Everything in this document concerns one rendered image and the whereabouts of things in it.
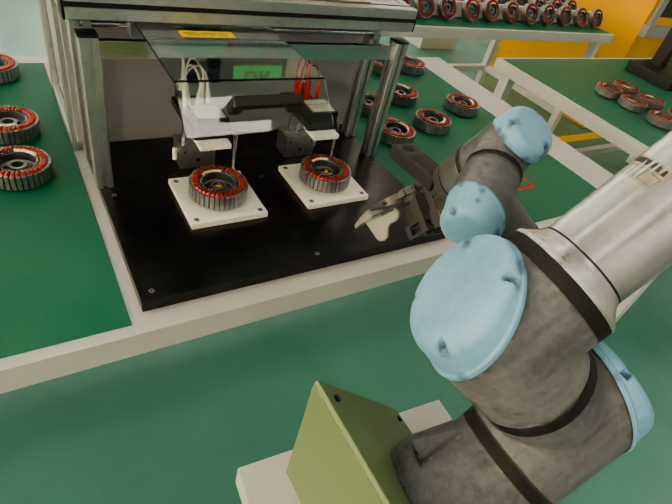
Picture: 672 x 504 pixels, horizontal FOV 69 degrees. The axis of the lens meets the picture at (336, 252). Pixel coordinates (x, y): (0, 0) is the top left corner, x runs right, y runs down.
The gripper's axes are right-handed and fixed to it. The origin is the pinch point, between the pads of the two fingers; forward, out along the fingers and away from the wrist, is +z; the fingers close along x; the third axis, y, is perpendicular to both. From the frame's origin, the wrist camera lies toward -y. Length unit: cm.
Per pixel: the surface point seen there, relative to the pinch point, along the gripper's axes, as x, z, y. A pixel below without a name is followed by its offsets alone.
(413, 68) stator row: 69, 46, -65
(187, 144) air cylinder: -26.5, 19.1, -28.5
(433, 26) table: 124, 76, -110
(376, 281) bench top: -0.8, 8.9, 10.1
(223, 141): -22.5, 9.6, -23.4
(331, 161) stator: 2.4, 14.7, -19.1
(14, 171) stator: -57, 24, -29
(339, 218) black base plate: -2.5, 11.5, -4.8
